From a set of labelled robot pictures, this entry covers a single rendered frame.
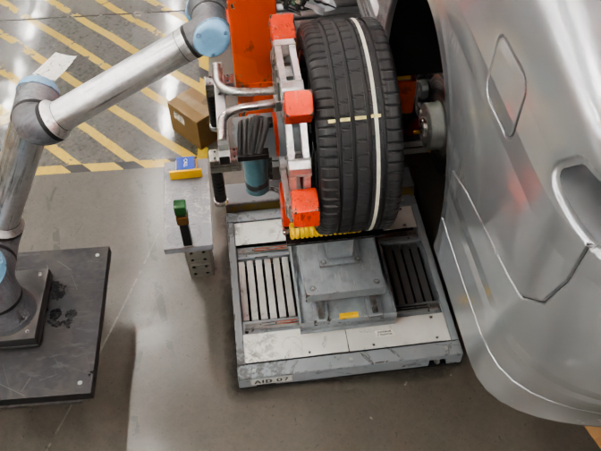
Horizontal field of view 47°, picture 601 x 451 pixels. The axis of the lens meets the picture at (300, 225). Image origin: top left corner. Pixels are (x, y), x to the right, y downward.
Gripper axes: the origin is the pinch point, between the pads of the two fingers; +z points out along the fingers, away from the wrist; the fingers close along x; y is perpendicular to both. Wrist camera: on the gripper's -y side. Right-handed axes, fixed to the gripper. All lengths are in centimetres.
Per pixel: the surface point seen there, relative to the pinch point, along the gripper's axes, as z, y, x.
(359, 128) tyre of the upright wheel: 13.6, 26.6, -18.6
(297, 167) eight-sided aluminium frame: 3.7, 27.1, -36.2
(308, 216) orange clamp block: 11, 35, -45
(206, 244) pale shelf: 0, 3, -94
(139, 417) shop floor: -4, 36, -152
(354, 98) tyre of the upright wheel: 10.6, 21.2, -13.6
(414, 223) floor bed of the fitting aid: 91, -30, -82
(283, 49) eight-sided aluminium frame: -4.3, -5.1, -19.4
